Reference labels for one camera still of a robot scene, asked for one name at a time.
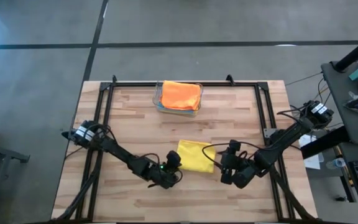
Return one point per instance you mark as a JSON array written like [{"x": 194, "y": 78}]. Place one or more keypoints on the black clamp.
[
  {"x": 114, "y": 79},
  {"x": 229, "y": 79}
]

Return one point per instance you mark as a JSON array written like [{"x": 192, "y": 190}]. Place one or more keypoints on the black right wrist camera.
[{"x": 232, "y": 163}]

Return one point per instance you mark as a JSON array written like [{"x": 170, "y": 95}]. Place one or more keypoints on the black pole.
[{"x": 357, "y": 51}]

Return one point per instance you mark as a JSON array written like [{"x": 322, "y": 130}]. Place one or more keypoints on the clear plastic bottle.
[{"x": 337, "y": 163}]

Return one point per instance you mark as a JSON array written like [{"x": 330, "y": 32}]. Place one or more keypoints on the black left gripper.
[{"x": 166, "y": 171}]

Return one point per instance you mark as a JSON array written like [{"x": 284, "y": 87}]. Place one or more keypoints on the white paper sheet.
[{"x": 314, "y": 161}]

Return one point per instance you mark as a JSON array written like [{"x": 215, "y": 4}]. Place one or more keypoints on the clear plastic bin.
[{"x": 155, "y": 96}]

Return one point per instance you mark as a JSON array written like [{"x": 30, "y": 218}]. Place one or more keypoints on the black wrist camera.
[
  {"x": 163, "y": 172},
  {"x": 232, "y": 163}
]

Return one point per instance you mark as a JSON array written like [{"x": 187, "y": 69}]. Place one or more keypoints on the small black floor object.
[{"x": 340, "y": 198}]

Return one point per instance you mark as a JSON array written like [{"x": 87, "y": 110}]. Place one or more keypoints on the orange microfiber towel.
[{"x": 180, "y": 95}]

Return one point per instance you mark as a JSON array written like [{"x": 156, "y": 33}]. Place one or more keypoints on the black aluminium frame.
[{"x": 135, "y": 84}]

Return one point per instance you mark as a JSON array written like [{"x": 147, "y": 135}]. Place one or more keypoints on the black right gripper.
[{"x": 235, "y": 168}]

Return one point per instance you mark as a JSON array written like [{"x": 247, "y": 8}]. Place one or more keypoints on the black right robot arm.
[{"x": 287, "y": 137}]

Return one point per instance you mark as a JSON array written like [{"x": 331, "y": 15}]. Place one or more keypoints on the grey side table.
[{"x": 337, "y": 102}]

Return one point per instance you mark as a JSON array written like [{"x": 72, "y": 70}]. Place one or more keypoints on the yellow microfiber towel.
[{"x": 196, "y": 155}]

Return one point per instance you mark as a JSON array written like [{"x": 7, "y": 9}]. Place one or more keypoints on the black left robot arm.
[{"x": 117, "y": 151}]

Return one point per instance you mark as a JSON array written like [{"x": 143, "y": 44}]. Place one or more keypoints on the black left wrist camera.
[{"x": 163, "y": 172}]

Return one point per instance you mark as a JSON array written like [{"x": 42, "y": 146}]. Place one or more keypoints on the teal box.
[{"x": 357, "y": 74}]

